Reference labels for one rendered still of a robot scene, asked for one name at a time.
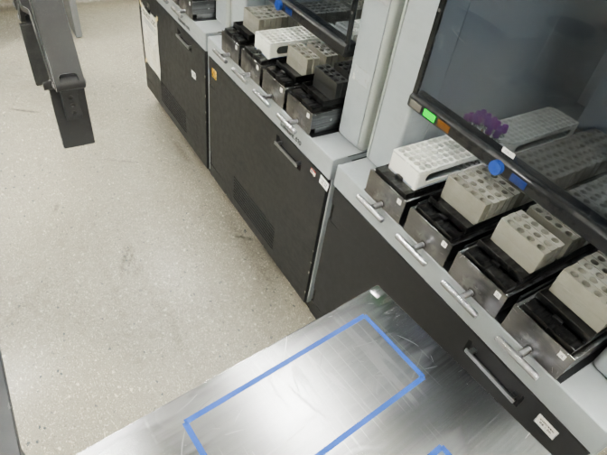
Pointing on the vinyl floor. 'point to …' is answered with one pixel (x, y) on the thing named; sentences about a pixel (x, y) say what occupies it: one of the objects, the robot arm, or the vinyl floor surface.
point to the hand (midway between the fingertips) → (60, 102)
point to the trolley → (334, 398)
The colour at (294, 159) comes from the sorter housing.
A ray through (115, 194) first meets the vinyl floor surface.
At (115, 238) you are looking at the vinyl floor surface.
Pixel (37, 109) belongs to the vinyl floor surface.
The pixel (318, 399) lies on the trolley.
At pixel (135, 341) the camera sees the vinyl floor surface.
